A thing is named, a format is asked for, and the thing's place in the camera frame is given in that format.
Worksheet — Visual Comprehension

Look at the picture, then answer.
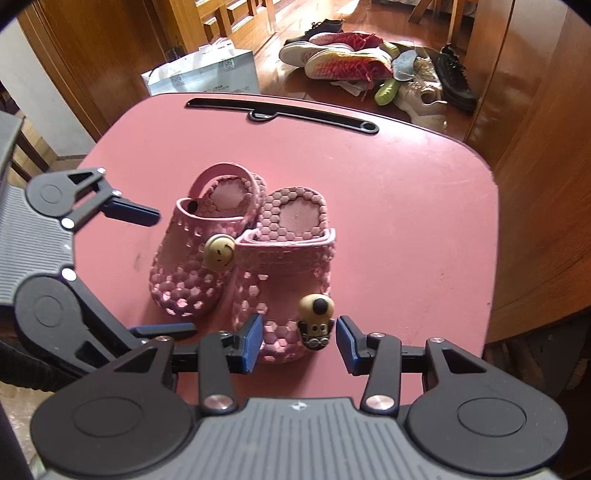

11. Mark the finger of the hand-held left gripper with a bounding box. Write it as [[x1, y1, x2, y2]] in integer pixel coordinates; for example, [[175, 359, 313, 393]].
[[61, 268, 198, 371], [61, 167, 162, 232]]

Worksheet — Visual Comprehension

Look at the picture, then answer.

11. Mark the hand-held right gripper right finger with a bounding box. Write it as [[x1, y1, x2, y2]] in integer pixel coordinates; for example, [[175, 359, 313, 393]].
[[336, 315, 490, 414]]

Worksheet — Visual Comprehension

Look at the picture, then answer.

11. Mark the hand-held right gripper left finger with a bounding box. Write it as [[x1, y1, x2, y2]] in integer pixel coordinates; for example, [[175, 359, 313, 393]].
[[111, 314, 265, 413]]

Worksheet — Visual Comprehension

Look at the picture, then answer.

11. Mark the pink clog smiley charm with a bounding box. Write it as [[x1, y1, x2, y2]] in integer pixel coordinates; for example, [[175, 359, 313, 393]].
[[148, 162, 267, 319]]

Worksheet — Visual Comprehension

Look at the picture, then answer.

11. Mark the pink clog brown figure charm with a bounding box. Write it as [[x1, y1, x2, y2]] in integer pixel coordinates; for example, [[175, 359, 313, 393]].
[[233, 185, 336, 364]]

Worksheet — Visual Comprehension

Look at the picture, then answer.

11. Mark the wooden lattice door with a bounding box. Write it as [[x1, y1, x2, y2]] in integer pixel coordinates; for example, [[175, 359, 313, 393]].
[[194, 0, 282, 54]]

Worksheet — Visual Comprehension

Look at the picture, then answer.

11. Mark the bright green insole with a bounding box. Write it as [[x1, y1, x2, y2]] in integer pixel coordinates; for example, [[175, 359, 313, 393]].
[[374, 78, 399, 106]]

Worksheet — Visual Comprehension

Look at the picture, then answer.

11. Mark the cream sneaker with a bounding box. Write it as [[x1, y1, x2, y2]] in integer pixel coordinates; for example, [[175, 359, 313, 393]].
[[399, 74, 448, 130], [413, 55, 440, 80]]

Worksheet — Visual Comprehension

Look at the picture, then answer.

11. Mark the red sneaker yellow sole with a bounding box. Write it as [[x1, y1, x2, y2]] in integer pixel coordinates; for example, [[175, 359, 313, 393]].
[[304, 48, 393, 84]]

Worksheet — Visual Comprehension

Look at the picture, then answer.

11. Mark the black sneaker white sole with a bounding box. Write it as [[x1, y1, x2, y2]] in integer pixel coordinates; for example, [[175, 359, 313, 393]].
[[291, 18, 347, 45]]

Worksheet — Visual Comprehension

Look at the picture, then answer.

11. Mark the wooden wardrobe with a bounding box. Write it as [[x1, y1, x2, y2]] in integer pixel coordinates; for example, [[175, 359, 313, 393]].
[[464, 0, 591, 343]]

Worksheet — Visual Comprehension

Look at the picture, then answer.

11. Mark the red knit sneaker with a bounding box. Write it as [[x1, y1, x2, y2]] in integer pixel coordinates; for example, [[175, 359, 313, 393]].
[[309, 31, 384, 54]]

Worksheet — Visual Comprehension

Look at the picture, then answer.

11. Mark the grey insole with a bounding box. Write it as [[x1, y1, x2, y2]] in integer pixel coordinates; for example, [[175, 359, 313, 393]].
[[392, 50, 419, 82]]

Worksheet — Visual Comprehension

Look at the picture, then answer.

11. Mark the black lace-up sneaker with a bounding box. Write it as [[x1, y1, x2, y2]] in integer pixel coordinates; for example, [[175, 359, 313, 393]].
[[436, 44, 477, 112]]

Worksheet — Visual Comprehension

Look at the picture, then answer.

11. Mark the wooden chair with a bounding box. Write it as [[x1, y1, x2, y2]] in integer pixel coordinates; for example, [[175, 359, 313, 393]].
[[409, 0, 468, 45]]

